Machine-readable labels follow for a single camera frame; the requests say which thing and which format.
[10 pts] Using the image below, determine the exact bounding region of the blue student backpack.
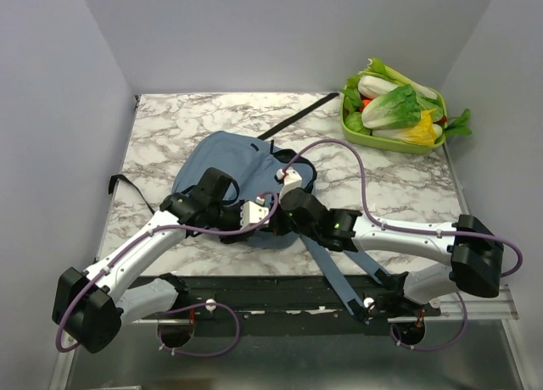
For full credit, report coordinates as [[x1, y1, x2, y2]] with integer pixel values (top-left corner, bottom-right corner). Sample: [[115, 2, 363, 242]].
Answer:
[[108, 92, 398, 326]]

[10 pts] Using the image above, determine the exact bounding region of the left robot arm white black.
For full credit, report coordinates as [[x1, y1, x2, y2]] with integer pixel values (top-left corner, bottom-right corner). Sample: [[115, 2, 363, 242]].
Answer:
[[52, 168, 240, 354]]

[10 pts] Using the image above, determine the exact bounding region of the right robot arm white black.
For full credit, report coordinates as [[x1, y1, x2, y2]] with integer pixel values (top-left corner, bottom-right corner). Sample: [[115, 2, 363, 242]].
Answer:
[[271, 187, 504, 315]]

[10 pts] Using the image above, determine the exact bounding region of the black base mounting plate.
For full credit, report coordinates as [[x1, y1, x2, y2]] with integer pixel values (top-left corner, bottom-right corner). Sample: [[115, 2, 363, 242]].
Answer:
[[161, 273, 446, 337]]

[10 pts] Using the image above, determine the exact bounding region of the green vegetable tray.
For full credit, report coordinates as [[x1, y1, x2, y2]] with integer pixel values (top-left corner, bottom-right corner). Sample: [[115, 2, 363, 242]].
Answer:
[[339, 93, 445, 155]]

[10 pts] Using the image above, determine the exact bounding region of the green leafy lettuce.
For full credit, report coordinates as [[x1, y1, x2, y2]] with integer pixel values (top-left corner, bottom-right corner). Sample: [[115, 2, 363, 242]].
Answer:
[[361, 85, 445, 130]]

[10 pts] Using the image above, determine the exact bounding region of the white napa cabbage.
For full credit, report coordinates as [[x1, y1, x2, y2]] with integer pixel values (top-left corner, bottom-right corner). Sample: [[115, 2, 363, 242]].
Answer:
[[358, 75, 398, 99]]

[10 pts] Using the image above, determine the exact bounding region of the yellow leafy vegetable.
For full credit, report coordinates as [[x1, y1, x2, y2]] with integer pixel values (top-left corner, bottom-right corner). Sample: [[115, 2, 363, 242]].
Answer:
[[372, 108, 443, 147]]

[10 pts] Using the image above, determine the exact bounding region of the bok choy stalk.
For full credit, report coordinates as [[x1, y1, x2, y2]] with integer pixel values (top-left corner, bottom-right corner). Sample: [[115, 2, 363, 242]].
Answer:
[[359, 57, 438, 100]]

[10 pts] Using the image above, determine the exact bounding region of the dark green spinach leaf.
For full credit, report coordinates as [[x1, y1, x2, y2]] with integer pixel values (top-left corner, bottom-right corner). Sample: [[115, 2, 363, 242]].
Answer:
[[444, 109, 473, 138]]

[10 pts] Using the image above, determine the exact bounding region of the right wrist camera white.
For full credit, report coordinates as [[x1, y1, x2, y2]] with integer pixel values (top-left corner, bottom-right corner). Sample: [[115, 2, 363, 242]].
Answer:
[[276, 168, 302, 200]]

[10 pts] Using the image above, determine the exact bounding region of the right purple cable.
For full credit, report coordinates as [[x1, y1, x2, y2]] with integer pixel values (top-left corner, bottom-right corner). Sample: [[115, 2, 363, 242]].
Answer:
[[275, 138, 523, 352]]

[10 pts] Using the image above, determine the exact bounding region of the aluminium rail frame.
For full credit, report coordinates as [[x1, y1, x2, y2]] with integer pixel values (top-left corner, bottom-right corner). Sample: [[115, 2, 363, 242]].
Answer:
[[50, 287, 527, 389]]

